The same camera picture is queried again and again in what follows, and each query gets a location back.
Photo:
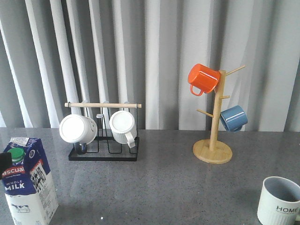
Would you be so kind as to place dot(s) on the blue mug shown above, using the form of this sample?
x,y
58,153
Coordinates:
x,y
233,119

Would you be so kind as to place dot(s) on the black wire mug rack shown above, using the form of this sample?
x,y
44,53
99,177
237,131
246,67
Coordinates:
x,y
104,147

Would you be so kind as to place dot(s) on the grey pleated curtain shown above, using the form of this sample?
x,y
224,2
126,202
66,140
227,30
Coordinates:
x,y
141,51

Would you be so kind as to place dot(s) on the blue white milk carton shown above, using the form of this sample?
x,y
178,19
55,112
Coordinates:
x,y
28,183

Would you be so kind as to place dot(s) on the wooden mug tree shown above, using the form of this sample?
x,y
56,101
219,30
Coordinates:
x,y
211,150

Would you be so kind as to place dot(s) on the white HOME mug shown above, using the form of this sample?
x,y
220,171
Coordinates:
x,y
279,202

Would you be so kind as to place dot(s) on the orange mug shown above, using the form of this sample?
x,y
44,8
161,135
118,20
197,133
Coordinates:
x,y
202,79

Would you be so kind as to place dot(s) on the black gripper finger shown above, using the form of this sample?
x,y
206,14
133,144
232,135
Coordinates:
x,y
5,162

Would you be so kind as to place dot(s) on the white smiley mug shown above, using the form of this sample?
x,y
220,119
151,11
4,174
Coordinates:
x,y
78,129

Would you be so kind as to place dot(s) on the white ribbed mug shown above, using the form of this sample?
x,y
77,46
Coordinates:
x,y
123,127

